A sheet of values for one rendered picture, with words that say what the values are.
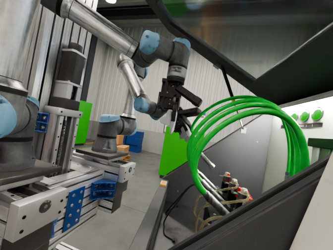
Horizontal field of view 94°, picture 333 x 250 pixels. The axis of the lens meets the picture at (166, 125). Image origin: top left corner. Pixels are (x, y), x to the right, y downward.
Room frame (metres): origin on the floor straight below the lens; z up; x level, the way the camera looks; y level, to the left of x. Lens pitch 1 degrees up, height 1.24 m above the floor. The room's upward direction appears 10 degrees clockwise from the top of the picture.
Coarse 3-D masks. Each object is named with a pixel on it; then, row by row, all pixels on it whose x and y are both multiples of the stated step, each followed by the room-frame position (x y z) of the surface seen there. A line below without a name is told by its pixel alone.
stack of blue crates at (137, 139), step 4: (136, 132) 6.74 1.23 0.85; (140, 132) 6.70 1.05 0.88; (124, 136) 6.85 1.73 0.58; (128, 136) 6.82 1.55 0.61; (132, 136) 6.78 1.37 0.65; (136, 136) 6.74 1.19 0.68; (140, 136) 6.72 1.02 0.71; (124, 140) 6.84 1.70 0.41; (128, 140) 6.78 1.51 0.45; (132, 140) 6.73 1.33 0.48; (136, 140) 6.68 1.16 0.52; (140, 140) 6.81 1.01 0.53; (124, 144) 6.82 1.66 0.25; (128, 144) 6.82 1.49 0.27; (132, 144) 6.72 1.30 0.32; (136, 144) 6.67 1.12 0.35; (140, 144) 6.88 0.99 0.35; (132, 148) 6.75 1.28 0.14; (136, 148) 6.69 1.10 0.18; (140, 148) 6.94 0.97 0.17; (136, 152) 6.68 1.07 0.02
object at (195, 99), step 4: (176, 88) 0.59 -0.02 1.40; (180, 88) 0.59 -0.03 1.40; (184, 88) 0.58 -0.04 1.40; (180, 92) 0.59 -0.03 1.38; (184, 92) 0.58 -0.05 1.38; (188, 92) 0.58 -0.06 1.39; (184, 96) 0.60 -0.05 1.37; (188, 96) 0.58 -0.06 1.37; (192, 96) 0.58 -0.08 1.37; (196, 96) 0.57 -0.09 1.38; (188, 100) 0.62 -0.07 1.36; (192, 100) 0.58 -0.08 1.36; (196, 100) 0.57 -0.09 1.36; (200, 100) 0.57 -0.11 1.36; (196, 104) 0.58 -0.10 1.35; (200, 104) 0.58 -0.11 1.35
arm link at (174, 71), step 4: (168, 68) 0.59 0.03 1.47; (172, 68) 0.58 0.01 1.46; (176, 68) 0.57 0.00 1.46; (180, 68) 0.57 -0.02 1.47; (184, 68) 0.58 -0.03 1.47; (168, 72) 0.59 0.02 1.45; (172, 72) 0.58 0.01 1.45; (176, 72) 0.57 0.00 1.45; (180, 72) 0.57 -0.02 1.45; (184, 72) 0.58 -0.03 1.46; (168, 76) 0.59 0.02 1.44; (172, 76) 0.58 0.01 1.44; (176, 76) 0.58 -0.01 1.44; (180, 76) 0.58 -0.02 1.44; (184, 76) 0.59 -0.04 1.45; (184, 80) 0.61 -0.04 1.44
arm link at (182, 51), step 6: (174, 42) 0.56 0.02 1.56; (180, 42) 0.57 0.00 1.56; (186, 42) 0.58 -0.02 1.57; (174, 48) 0.55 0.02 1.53; (180, 48) 0.57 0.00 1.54; (186, 48) 0.58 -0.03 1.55; (174, 54) 0.56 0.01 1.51; (180, 54) 0.57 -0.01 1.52; (186, 54) 0.58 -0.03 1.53; (174, 60) 0.57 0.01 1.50; (180, 60) 0.57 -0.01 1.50; (186, 60) 0.58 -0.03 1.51; (168, 66) 0.60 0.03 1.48; (186, 66) 0.59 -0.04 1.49
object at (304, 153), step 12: (264, 108) 0.33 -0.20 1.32; (228, 120) 0.33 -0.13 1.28; (288, 120) 0.32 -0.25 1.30; (216, 132) 0.34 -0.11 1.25; (300, 132) 0.31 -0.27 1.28; (204, 144) 0.34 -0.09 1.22; (300, 144) 0.32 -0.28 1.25; (300, 156) 0.32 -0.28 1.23; (192, 168) 0.34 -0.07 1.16; (204, 192) 0.33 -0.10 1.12; (216, 204) 0.33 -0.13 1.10
